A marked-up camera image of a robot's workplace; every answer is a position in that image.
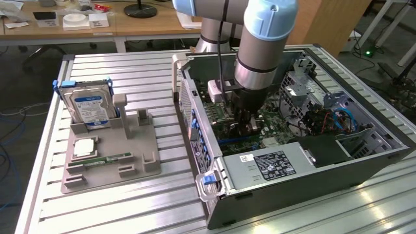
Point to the grey power supply unit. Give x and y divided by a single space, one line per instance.
240 175

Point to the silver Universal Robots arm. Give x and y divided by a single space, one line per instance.
260 48

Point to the silver chipset heatsink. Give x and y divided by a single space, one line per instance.
268 142

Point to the red small package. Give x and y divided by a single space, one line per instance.
101 7

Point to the black round lamp base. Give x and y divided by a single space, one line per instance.
140 11

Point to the green lit floor device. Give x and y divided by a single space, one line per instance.
368 52

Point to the wooden cabinet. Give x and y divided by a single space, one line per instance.
324 24

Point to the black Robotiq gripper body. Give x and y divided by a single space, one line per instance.
249 102

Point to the white table frame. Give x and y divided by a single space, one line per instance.
405 57

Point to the clear plastic bag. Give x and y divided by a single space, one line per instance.
11 9

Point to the white box with black top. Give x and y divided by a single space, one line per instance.
45 19

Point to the blue case latch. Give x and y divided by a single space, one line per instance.
208 181

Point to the green RAM stick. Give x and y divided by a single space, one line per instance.
97 161

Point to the hard disk in blue caddy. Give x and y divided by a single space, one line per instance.
87 107

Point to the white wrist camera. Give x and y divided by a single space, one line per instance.
215 92

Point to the white paper stack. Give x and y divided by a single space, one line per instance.
188 23

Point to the open black PC case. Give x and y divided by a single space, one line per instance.
292 195

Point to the plain white box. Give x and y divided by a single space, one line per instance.
97 20

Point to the white box with round insert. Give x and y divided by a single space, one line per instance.
76 22

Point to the silver CPU chip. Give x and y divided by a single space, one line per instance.
84 147

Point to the green motherboard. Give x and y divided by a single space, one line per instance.
276 122

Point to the black office chair base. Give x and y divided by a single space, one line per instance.
41 51

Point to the white paper slip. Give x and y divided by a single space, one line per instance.
16 25

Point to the metal disk bay cage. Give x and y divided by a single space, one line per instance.
299 92

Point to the blue expansion slot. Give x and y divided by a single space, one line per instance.
225 141

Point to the black floor stand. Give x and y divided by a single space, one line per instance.
389 70

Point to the wooden desk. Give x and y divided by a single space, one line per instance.
25 33

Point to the grey parts rack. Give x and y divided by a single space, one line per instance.
100 176

